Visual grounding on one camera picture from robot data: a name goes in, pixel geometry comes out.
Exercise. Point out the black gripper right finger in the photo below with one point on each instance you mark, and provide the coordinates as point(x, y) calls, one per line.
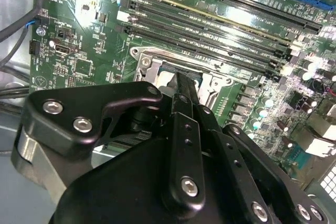
point(232, 153)

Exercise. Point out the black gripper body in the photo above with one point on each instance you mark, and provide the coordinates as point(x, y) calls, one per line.
point(118, 182)

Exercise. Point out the silver CPU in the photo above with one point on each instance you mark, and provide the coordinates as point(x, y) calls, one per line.
point(165, 77)

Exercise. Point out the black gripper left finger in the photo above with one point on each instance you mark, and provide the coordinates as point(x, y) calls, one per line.
point(105, 95)

